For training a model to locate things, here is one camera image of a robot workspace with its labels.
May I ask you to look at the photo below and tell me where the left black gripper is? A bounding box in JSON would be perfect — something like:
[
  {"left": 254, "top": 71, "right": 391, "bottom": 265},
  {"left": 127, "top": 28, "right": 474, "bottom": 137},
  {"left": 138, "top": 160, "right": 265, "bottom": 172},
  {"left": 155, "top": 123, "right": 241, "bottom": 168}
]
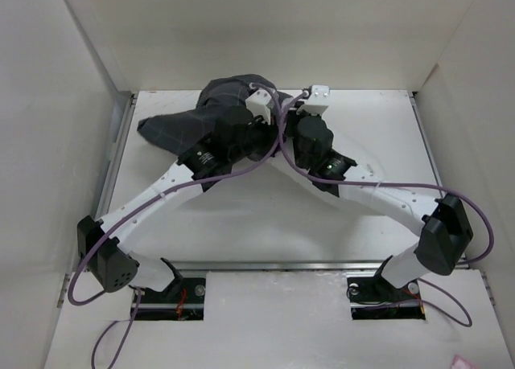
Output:
[{"left": 230, "top": 113, "right": 288, "bottom": 166}]

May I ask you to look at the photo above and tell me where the white pillow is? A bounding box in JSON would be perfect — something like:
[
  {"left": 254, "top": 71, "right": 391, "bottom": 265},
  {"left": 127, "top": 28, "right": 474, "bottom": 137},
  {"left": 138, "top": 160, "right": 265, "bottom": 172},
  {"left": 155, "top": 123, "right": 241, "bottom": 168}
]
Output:
[{"left": 268, "top": 154, "right": 414, "bottom": 223}]

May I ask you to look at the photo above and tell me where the dark grey checked pillowcase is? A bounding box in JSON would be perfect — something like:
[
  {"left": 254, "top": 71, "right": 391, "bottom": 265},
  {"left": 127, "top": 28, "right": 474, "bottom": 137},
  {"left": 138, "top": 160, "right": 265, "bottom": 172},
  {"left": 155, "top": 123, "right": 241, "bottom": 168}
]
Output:
[{"left": 137, "top": 74, "right": 275, "bottom": 156}]

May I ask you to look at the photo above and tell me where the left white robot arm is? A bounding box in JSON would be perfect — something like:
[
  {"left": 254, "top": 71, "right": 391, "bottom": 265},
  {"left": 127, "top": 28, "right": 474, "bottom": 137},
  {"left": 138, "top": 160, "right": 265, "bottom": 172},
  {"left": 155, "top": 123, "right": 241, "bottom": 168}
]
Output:
[{"left": 77, "top": 106, "right": 278, "bottom": 302}]

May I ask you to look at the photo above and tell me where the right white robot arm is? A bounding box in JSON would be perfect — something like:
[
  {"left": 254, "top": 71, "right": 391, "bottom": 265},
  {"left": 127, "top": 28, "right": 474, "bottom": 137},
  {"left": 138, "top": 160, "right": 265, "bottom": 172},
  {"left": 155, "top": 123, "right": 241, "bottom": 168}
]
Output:
[{"left": 285, "top": 113, "right": 473, "bottom": 300}]

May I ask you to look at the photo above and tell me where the pink object at corner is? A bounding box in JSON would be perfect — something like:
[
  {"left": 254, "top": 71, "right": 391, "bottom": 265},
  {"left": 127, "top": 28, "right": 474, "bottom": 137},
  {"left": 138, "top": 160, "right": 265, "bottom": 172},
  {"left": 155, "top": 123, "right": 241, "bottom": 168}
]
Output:
[{"left": 450, "top": 355, "right": 476, "bottom": 369}]

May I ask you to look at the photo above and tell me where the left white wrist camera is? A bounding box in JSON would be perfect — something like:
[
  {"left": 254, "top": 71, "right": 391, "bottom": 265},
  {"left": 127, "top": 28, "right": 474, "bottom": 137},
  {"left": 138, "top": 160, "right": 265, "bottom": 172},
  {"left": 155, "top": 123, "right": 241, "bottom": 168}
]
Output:
[{"left": 245, "top": 88, "right": 274, "bottom": 125}]

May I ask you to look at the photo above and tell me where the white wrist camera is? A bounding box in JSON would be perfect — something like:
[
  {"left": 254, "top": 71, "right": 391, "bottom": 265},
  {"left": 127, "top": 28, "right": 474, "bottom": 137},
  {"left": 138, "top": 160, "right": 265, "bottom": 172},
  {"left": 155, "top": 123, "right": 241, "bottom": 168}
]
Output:
[
  {"left": 245, "top": 88, "right": 274, "bottom": 125},
  {"left": 298, "top": 84, "right": 331, "bottom": 116}
]

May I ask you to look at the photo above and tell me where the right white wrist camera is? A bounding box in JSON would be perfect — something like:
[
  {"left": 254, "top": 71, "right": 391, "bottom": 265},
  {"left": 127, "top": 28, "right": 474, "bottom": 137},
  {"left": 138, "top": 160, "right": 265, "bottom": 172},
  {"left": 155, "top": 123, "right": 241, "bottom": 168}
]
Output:
[{"left": 298, "top": 84, "right": 331, "bottom": 116}]

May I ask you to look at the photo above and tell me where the aluminium right rail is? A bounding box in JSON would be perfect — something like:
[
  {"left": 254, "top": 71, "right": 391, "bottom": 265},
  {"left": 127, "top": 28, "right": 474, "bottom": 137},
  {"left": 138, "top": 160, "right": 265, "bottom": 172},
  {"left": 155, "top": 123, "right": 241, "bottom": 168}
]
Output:
[{"left": 408, "top": 92, "right": 440, "bottom": 184}]

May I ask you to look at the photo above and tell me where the aluminium front rail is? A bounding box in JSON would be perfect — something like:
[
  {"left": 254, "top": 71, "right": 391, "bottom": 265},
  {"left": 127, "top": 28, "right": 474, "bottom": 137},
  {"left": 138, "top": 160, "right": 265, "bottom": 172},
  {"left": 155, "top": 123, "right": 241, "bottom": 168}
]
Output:
[{"left": 86, "top": 259, "right": 470, "bottom": 273}]

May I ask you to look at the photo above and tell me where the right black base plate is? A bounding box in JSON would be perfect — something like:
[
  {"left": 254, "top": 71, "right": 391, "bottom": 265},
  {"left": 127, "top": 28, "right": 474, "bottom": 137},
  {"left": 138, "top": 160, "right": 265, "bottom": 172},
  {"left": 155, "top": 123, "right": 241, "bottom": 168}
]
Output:
[{"left": 346, "top": 276, "right": 426, "bottom": 321}]

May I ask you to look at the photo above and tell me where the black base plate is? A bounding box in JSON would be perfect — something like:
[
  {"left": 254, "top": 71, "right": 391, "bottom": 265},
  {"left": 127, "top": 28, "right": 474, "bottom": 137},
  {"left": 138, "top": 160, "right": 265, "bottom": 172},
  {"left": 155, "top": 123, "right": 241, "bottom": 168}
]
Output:
[
  {"left": 346, "top": 276, "right": 426, "bottom": 321},
  {"left": 131, "top": 258, "right": 206, "bottom": 322}
]

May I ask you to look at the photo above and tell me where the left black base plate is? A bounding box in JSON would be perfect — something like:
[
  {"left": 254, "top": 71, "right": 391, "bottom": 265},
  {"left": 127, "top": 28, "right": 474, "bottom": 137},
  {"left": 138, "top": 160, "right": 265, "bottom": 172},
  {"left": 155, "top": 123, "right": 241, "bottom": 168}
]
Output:
[{"left": 131, "top": 258, "right": 206, "bottom": 322}]

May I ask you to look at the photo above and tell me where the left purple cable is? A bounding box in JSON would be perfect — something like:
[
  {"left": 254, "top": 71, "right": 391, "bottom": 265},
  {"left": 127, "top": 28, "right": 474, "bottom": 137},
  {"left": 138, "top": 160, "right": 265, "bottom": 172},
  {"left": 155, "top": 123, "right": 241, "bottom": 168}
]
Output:
[{"left": 68, "top": 81, "right": 289, "bottom": 369}]

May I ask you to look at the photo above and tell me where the purple cable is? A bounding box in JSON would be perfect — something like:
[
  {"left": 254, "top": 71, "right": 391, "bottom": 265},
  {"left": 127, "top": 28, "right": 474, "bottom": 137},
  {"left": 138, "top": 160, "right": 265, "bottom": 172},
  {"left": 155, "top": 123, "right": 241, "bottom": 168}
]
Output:
[
  {"left": 277, "top": 88, "right": 496, "bottom": 328},
  {"left": 68, "top": 81, "right": 289, "bottom": 369}
]

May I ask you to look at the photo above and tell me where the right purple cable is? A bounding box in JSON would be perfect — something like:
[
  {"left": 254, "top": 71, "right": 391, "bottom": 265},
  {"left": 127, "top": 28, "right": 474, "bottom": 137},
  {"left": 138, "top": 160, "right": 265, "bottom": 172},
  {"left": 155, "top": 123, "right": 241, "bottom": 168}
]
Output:
[{"left": 277, "top": 88, "right": 496, "bottom": 328}]

